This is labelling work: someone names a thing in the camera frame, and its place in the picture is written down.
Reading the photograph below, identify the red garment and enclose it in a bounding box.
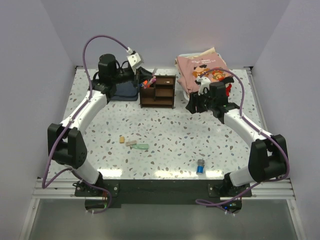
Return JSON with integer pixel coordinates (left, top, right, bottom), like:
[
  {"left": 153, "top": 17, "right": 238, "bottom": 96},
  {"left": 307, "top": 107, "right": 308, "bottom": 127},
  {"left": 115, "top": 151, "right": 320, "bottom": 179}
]
[{"left": 225, "top": 83, "right": 232, "bottom": 97}]

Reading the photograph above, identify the dark red gel pen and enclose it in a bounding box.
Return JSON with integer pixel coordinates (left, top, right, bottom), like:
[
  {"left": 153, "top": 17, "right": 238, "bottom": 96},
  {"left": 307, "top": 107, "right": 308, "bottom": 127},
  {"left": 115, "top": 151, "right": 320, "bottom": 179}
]
[{"left": 152, "top": 67, "right": 158, "bottom": 77}]

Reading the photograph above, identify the folded dark blue cloth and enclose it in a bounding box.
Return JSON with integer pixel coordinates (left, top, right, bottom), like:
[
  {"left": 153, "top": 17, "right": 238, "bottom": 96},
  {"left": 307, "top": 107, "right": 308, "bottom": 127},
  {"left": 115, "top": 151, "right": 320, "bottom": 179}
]
[{"left": 111, "top": 81, "right": 139, "bottom": 102}]

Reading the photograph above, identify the blue grey pencil sharpener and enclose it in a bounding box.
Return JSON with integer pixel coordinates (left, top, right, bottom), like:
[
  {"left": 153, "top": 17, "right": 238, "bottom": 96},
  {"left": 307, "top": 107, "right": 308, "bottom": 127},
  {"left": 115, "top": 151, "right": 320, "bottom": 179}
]
[{"left": 196, "top": 159, "right": 205, "bottom": 174}]

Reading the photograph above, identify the black garment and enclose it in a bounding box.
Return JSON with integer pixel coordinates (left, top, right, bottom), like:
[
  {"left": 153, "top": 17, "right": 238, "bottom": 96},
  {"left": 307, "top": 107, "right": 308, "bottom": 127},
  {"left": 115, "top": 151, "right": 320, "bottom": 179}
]
[{"left": 221, "top": 76, "right": 235, "bottom": 85}]

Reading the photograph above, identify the yellow sticky note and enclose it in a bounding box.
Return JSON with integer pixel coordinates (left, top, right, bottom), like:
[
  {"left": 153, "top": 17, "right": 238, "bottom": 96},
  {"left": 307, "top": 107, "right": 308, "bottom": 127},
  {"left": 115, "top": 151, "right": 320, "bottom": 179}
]
[{"left": 119, "top": 136, "right": 125, "bottom": 144}]

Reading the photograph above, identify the white laundry basket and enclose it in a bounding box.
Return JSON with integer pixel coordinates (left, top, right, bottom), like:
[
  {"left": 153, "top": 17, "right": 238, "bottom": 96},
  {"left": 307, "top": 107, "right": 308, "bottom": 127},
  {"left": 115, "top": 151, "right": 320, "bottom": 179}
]
[{"left": 183, "top": 91, "right": 190, "bottom": 101}]

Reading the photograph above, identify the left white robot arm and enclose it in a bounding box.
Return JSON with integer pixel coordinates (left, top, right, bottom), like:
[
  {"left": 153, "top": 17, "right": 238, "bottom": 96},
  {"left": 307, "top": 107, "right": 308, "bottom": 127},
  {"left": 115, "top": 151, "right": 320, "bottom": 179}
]
[{"left": 42, "top": 52, "right": 151, "bottom": 196}]

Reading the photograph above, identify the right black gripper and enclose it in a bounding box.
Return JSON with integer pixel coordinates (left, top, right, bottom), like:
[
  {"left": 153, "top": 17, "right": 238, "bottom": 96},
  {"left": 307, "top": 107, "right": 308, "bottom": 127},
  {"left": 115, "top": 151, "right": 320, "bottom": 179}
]
[{"left": 186, "top": 88, "right": 216, "bottom": 115}]

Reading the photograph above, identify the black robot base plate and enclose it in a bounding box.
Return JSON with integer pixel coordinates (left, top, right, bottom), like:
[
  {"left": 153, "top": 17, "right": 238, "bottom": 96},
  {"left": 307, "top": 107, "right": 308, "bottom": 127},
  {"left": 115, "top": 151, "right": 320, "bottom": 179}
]
[{"left": 74, "top": 179, "right": 251, "bottom": 215}]

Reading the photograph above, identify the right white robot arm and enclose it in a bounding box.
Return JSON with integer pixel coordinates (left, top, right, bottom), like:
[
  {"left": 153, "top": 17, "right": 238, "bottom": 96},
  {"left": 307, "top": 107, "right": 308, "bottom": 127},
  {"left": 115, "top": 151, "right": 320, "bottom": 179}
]
[{"left": 186, "top": 77, "right": 290, "bottom": 197}]

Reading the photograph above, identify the pink pixel-print shirt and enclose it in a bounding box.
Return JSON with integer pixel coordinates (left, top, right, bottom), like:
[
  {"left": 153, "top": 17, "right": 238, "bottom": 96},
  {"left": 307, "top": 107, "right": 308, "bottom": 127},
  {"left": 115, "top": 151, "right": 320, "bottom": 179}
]
[{"left": 174, "top": 48, "right": 232, "bottom": 93}]

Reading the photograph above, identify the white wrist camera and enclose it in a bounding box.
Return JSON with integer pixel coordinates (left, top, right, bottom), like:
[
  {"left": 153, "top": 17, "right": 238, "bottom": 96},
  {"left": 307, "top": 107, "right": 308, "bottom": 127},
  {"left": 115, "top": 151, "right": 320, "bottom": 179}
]
[
  {"left": 127, "top": 50, "right": 144, "bottom": 74},
  {"left": 195, "top": 76, "right": 211, "bottom": 96}
]

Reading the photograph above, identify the brown wooden desk organizer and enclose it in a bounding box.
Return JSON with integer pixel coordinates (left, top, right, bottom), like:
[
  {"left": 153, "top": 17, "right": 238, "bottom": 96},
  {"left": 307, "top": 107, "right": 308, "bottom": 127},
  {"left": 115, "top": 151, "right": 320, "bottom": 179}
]
[{"left": 139, "top": 75, "right": 176, "bottom": 109}]

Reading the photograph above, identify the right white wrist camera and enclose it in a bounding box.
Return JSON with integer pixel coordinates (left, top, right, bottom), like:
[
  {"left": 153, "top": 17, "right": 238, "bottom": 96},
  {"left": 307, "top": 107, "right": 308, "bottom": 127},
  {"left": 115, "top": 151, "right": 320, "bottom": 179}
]
[{"left": 195, "top": 76, "right": 211, "bottom": 96}]

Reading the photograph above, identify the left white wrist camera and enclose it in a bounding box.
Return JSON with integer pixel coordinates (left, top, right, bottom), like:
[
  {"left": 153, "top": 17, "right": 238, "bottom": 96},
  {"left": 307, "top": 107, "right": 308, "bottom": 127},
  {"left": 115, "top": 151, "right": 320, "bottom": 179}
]
[{"left": 127, "top": 50, "right": 144, "bottom": 74}]

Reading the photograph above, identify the black orange highlighter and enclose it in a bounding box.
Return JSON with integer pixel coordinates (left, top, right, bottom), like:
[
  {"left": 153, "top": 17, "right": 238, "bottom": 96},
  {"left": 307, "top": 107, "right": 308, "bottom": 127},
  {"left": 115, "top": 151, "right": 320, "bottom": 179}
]
[{"left": 142, "top": 81, "right": 148, "bottom": 89}]

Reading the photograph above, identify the tan eraser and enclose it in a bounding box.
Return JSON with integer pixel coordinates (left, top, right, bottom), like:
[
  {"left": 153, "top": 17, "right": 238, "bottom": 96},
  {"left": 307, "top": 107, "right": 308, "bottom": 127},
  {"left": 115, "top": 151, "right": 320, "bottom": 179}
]
[{"left": 125, "top": 140, "right": 137, "bottom": 147}]

